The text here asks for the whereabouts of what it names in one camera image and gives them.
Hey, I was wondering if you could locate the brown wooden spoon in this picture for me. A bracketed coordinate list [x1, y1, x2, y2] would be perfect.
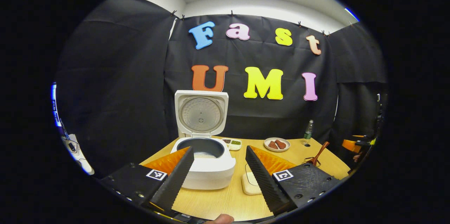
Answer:
[309, 141, 330, 166]

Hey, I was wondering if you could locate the computer monitor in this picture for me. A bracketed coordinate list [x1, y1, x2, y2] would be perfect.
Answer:
[51, 83, 62, 128]

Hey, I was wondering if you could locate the white side desk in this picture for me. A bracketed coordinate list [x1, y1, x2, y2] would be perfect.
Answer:
[62, 133, 95, 175]

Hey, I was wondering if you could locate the white round plate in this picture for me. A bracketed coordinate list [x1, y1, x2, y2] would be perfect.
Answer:
[264, 137, 291, 152]

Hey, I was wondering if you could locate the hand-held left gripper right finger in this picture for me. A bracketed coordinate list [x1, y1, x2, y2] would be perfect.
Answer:
[245, 145, 342, 216]

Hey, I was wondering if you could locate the ceiling light panel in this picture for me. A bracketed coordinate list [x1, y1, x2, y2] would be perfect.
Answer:
[345, 7, 360, 22]

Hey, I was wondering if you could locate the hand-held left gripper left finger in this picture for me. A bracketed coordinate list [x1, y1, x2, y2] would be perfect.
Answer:
[99, 146, 195, 214]

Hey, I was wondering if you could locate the white rice cooker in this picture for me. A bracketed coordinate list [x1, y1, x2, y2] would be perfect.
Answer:
[171, 90, 236, 190]

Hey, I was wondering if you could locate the white seasoning dish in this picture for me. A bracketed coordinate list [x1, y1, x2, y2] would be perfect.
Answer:
[222, 138, 242, 151]

